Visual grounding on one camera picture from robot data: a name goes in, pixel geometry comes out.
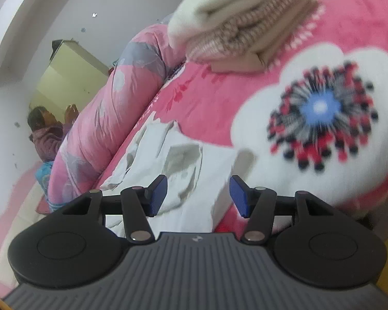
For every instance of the person in purple jacket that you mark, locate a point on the person in purple jacket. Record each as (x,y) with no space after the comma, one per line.
(47,133)

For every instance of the pink grey rolled duvet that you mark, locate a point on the pink grey rolled duvet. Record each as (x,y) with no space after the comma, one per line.
(144,66)

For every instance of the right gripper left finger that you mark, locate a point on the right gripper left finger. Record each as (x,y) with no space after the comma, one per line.
(87,238)

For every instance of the teal blue blanket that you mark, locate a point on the teal blue blanket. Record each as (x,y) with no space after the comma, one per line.
(43,174)

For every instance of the cream folded fleece garment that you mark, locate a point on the cream folded fleece garment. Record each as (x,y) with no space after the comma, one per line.
(193,17)

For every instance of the pink white headboard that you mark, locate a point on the pink white headboard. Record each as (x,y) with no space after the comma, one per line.
(16,214)

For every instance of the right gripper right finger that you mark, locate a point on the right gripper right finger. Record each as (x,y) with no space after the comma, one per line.
(309,239)

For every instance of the white shirt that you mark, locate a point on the white shirt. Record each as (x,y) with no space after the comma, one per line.
(197,174)

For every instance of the red pillow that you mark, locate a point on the red pillow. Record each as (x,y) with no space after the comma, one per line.
(43,207)

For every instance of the pink floral bed blanket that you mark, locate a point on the pink floral bed blanket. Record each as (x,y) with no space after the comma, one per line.
(317,120)

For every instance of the yellow green wardrobe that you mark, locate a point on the yellow green wardrobe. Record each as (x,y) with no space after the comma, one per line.
(73,76)

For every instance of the beige folded garment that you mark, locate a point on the beige folded garment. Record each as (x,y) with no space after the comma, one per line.
(260,54)

